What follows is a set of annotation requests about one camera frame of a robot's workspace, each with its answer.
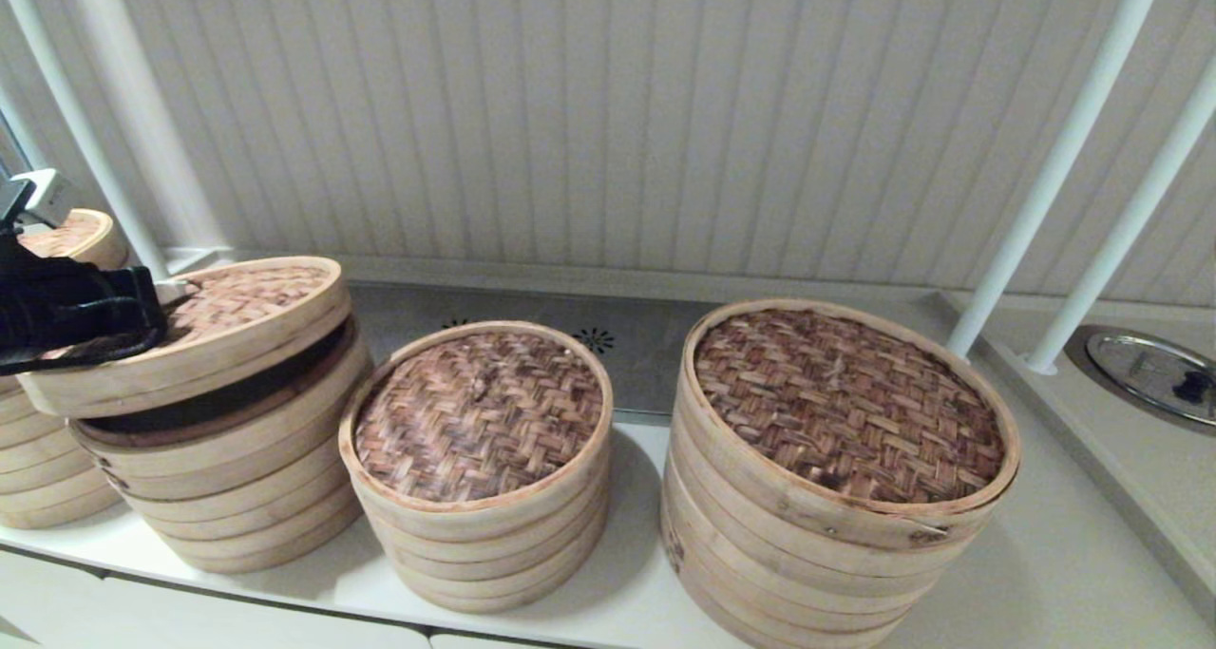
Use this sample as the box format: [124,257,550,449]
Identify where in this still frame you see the thick white post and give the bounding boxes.
[59,0,238,279]

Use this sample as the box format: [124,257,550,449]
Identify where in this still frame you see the small bamboo steamer stack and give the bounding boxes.
[359,459,611,616]

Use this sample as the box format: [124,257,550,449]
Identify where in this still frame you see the woven bamboo lid with loop handle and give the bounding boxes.
[17,256,351,420]

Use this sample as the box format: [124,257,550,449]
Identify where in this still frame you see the white cabinet front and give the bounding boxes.
[0,544,590,649]

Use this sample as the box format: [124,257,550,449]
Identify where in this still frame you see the second-left bamboo steamer stack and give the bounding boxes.
[71,321,373,576]

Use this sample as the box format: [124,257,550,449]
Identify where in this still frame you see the thin white metal pole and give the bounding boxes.
[0,0,177,284]
[1024,55,1216,378]
[943,0,1173,363]

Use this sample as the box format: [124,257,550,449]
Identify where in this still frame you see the large bamboo steamer stack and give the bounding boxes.
[671,297,1021,550]
[660,421,989,649]

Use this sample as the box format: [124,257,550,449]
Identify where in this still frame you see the small woven bamboo steamer lid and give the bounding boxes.
[338,322,615,545]

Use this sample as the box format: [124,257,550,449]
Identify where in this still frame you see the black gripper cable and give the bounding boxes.
[0,326,168,376]

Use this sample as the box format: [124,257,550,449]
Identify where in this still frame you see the round stainless steel pot lid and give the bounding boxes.
[1085,334,1216,429]

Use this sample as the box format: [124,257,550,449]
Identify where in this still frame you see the square metal lid with knob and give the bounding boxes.
[347,283,723,417]

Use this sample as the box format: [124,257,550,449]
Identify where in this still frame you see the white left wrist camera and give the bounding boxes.
[0,169,77,229]

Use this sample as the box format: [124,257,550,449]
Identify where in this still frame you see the large right bamboo steamer stack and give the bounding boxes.
[671,297,1021,550]

